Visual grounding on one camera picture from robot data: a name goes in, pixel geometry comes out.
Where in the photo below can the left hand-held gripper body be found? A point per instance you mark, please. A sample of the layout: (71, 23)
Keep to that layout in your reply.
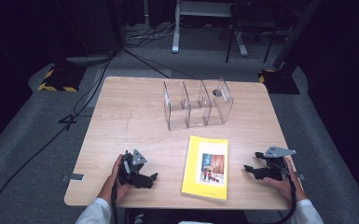
(130, 169)

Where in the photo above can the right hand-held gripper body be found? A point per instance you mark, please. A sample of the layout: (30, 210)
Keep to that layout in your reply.
(276, 161)

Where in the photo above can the person's left hand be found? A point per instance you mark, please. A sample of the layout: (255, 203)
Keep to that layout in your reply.
(120, 186)

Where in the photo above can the person's right hand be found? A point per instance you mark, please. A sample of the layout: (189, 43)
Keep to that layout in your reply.
(287, 186)

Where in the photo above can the yellow book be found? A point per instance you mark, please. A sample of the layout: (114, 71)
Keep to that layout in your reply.
(205, 168)

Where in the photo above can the grey tape strip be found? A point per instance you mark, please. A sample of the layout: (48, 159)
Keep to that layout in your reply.
(74, 177)

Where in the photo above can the yellow black striped stand base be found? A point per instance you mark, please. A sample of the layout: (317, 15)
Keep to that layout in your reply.
(62, 79)
(279, 81)

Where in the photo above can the clear acrylic file organizer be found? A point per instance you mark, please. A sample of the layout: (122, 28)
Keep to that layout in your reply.
(196, 104)

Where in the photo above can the grey slanted metal stand pole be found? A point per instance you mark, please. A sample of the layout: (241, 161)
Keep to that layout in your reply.
(295, 34)

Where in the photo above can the white desk leg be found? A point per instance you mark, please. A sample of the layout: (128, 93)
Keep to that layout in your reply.
(176, 31)

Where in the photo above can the black metal chair frame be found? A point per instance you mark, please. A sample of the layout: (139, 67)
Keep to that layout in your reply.
(248, 28)

